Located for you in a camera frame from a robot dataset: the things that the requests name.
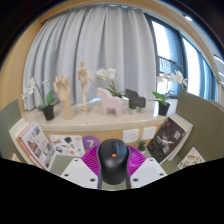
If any black book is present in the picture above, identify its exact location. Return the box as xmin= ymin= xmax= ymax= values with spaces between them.
xmin=146 ymin=116 xmax=187 ymax=164

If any dark grey horse figure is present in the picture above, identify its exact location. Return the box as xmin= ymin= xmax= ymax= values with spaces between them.
xmin=124 ymin=88 xmax=147 ymax=111

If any grey curtain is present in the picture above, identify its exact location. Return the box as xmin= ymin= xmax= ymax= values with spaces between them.
xmin=22 ymin=3 xmax=158 ymax=111

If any colourful sticker sheet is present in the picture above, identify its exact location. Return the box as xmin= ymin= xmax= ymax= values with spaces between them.
xmin=177 ymin=146 xmax=206 ymax=170

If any white orchid in black pot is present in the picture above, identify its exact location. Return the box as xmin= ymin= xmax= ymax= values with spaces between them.
xmin=149 ymin=69 xmax=188 ymax=117
xmin=95 ymin=67 xmax=125 ymax=98
xmin=20 ymin=77 xmax=61 ymax=122

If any pink horse figure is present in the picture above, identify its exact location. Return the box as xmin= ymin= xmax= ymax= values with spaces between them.
xmin=96 ymin=87 xmax=123 ymax=118

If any red-edged picture magazine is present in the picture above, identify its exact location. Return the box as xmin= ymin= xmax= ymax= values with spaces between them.
xmin=16 ymin=121 xmax=56 ymax=171

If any white books stack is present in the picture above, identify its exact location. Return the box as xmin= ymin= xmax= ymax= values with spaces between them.
xmin=166 ymin=113 xmax=194 ymax=163

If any white sticker sheet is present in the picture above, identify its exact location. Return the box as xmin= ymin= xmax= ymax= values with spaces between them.
xmin=49 ymin=134 xmax=86 ymax=158

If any thick white book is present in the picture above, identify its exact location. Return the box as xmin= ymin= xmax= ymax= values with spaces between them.
xmin=8 ymin=118 xmax=31 ymax=158

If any window with dark frame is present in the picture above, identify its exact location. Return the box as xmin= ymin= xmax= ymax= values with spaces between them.
xmin=146 ymin=13 xmax=224 ymax=104

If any black computer mouse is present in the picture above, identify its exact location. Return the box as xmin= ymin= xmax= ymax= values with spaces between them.
xmin=97 ymin=138 xmax=131 ymax=185

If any round purple number sign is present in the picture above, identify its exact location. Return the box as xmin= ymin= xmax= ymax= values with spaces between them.
xmin=82 ymin=135 xmax=102 ymax=151

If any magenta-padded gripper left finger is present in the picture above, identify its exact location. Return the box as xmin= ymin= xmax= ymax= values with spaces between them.
xmin=59 ymin=144 xmax=103 ymax=190

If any wooden hand model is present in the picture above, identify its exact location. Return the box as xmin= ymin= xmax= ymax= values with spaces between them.
xmin=53 ymin=74 xmax=74 ymax=121

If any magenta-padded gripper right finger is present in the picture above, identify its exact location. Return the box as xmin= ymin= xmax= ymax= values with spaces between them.
xmin=126 ymin=145 xmax=168 ymax=189

